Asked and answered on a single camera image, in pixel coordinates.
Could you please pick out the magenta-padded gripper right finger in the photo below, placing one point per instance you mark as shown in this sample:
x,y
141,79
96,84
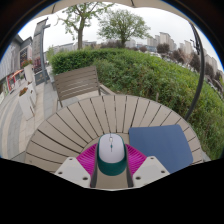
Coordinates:
x,y
136,159

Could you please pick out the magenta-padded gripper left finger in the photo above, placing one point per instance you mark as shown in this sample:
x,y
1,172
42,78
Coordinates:
x,y
87,159

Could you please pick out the white and teal computer mouse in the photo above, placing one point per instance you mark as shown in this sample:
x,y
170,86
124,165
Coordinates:
x,y
111,151

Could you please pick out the blue mouse pad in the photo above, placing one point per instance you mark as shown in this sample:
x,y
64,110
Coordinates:
x,y
160,145

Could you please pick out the slatted wooden chair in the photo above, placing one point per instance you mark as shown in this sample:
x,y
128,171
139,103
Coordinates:
x,y
78,83

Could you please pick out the low white flower planter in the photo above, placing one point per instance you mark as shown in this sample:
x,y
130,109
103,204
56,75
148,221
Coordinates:
x,y
26,103

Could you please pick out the green hedge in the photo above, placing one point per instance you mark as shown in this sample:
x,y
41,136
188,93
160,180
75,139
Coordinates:
x,y
150,73

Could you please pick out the tall white flower planter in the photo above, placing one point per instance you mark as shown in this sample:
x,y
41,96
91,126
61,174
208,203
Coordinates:
x,y
28,71

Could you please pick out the curved black umbrella pole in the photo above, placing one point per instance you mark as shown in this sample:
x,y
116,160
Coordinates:
x,y
201,73

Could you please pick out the grey sign pillar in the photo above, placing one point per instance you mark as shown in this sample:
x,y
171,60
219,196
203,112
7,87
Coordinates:
x,y
38,50

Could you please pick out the storefront building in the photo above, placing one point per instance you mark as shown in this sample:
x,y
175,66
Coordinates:
x,y
11,63

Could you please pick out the distant apartment buildings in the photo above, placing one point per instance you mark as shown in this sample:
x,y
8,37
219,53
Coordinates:
x,y
165,38

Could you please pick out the thin-crowned tree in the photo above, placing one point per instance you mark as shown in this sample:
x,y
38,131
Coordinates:
x,y
80,26

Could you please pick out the round-crowned tree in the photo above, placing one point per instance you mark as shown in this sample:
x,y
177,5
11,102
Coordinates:
x,y
123,25

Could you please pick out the beige umbrella canopy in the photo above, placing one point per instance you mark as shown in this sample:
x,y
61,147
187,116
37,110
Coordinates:
x,y
113,2

